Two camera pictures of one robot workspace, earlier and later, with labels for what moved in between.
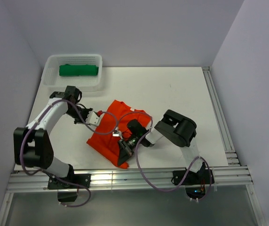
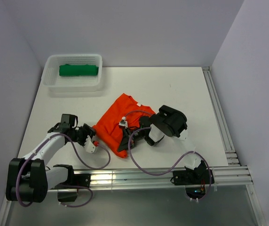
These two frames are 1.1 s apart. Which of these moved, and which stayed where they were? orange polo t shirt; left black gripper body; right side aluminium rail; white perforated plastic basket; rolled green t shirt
Moved: orange polo t shirt; left black gripper body
Stayed: white perforated plastic basket; rolled green t shirt; right side aluminium rail
